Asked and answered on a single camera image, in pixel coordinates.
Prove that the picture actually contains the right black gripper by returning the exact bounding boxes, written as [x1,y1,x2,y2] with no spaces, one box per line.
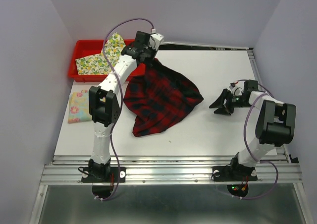
[208,88,253,115]

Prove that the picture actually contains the red navy plaid skirt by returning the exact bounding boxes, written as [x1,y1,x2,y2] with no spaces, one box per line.
[123,59,204,137]

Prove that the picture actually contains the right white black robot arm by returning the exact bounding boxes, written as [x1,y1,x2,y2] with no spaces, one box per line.
[210,80,296,182]

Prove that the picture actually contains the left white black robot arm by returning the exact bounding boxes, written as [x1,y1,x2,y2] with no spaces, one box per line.
[78,29,164,183]

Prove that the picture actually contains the lemon print skirt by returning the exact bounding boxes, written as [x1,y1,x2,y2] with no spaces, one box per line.
[75,32,126,75]

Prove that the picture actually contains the red plastic bin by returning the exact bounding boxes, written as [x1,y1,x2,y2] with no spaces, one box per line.
[68,39,134,82]

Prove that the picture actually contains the pastel floral folded skirt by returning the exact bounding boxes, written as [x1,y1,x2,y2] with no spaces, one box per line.
[68,90,92,123]

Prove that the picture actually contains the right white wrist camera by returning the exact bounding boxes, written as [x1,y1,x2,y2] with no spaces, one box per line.
[229,82,243,96]

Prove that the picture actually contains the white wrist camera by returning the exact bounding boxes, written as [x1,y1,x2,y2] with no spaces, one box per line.
[229,82,243,96]
[149,28,164,50]

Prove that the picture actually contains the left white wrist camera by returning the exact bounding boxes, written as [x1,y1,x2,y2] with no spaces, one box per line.
[149,28,164,50]

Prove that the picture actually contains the aluminium right side rail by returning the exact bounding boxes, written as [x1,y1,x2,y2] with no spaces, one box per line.
[246,47,299,164]

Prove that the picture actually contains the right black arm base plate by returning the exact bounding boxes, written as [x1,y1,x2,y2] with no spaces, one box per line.
[212,166,258,182]

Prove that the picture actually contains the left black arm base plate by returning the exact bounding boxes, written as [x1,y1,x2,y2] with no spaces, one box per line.
[78,167,126,183]

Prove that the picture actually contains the aluminium front rail frame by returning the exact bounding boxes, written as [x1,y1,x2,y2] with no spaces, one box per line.
[30,152,304,224]

